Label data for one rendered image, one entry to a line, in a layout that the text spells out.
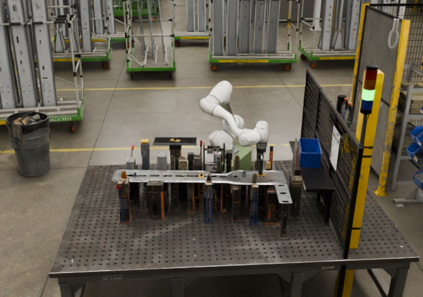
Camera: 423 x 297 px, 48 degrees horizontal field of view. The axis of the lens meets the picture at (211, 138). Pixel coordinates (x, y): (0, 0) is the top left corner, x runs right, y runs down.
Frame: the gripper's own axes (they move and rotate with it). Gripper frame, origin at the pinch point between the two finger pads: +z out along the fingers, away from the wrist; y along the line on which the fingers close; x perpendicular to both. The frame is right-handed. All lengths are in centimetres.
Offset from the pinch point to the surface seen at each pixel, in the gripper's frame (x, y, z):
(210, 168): -39.9, -20.6, 8.4
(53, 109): -284, -351, 72
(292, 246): 20, 51, 36
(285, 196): 16.0, 31.2, 5.9
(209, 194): -40.5, 21.7, 9.2
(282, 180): 16.8, 6.8, 5.8
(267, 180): 5.0, 6.0, 5.6
